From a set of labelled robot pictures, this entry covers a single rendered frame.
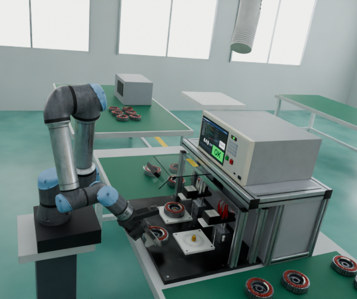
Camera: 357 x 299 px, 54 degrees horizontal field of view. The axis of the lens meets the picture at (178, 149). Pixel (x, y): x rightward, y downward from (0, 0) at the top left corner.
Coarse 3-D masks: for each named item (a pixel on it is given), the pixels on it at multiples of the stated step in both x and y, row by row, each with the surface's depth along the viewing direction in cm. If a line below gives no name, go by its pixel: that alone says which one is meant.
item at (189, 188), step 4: (184, 188) 182; (188, 188) 182; (192, 188) 183; (184, 192) 182; (188, 192) 179; (192, 192) 180; (196, 192) 181; (204, 192) 185; (208, 192) 185; (180, 196) 182; (184, 196) 182; (188, 196) 180; (192, 196) 181; (196, 196) 182; (200, 196) 183; (204, 196) 184; (184, 200) 180; (200, 200) 188
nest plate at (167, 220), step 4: (160, 208) 187; (160, 212) 183; (160, 216) 182; (164, 216) 180; (168, 216) 181; (184, 216) 182; (188, 216) 183; (164, 220) 177; (168, 220) 177; (172, 220) 178; (176, 220) 178; (180, 220) 178; (184, 220) 179; (188, 220) 180
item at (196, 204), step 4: (192, 200) 191; (196, 200) 191; (192, 204) 191; (196, 204) 187; (200, 204) 187; (204, 204) 188; (196, 208) 187; (200, 208) 185; (204, 208) 187; (196, 212) 187; (200, 212) 187
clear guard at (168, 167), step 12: (156, 156) 180; (168, 156) 182; (180, 156) 184; (144, 168) 177; (156, 168) 171; (168, 168) 168; (180, 168) 169; (192, 168) 171; (204, 168) 172; (156, 180) 164; (168, 180) 160
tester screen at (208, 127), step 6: (204, 120) 176; (204, 126) 176; (210, 126) 170; (216, 126) 165; (204, 132) 176; (210, 132) 171; (216, 132) 165; (222, 132) 160; (210, 138) 171; (222, 138) 161; (210, 144) 171; (222, 150) 161; (222, 162) 162
